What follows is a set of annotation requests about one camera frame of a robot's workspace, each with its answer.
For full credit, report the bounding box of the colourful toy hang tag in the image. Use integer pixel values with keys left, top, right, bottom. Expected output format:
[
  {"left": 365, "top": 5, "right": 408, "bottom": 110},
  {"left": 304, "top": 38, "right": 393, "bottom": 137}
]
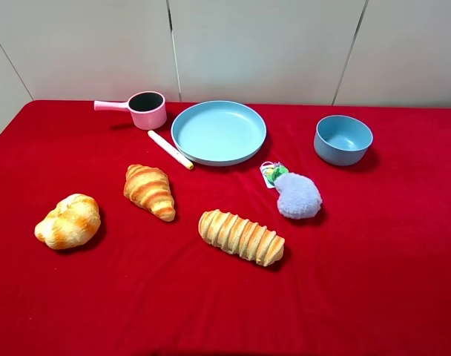
[{"left": 260, "top": 161, "right": 289, "bottom": 188}]

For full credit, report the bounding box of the pink saucepan with handle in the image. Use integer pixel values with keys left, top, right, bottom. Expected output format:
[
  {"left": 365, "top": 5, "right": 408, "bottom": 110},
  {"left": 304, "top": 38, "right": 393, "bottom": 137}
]
[{"left": 93, "top": 91, "right": 167, "bottom": 131}]

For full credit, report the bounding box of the round golden bread roll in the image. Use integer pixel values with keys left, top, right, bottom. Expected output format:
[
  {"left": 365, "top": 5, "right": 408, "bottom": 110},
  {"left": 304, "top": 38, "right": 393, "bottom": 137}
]
[{"left": 34, "top": 194, "right": 101, "bottom": 250}]

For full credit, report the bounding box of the striped croissant bread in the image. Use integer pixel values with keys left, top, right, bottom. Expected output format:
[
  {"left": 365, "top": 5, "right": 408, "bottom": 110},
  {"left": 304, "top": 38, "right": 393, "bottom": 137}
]
[{"left": 123, "top": 164, "right": 176, "bottom": 222}]

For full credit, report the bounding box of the red tablecloth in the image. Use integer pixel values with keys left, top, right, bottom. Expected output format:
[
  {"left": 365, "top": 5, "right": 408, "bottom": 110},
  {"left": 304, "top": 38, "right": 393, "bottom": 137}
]
[{"left": 0, "top": 101, "right": 451, "bottom": 355}]

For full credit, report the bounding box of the long striped bread loaf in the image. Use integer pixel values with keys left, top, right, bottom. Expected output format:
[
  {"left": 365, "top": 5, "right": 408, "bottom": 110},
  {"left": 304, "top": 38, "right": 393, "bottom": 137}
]
[{"left": 198, "top": 209, "right": 285, "bottom": 267}]

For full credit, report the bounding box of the blue bowl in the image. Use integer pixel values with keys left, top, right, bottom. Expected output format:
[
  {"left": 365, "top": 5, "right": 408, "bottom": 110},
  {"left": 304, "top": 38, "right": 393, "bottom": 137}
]
[{"left": 314, "top": 115, "right": 374, "bottom": 166}]

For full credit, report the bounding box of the lavender plush toy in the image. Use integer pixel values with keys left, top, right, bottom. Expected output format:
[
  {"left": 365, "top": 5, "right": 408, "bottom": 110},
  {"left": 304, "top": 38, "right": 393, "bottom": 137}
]
[{"left": 274, "top": 173, "right": 323, "bottom": 220}]

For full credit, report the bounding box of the white marker pen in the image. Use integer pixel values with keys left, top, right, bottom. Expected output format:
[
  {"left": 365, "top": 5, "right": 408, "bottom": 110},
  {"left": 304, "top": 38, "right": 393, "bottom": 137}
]
[{"left": 148, "top": 130, "right": 194, "bottom": 170}]

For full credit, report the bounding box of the light blue plate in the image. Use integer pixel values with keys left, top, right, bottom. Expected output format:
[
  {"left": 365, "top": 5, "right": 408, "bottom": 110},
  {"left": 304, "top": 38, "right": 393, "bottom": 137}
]
[{"left": 171, "top": 100, "right": 267, "bottom": 167}]

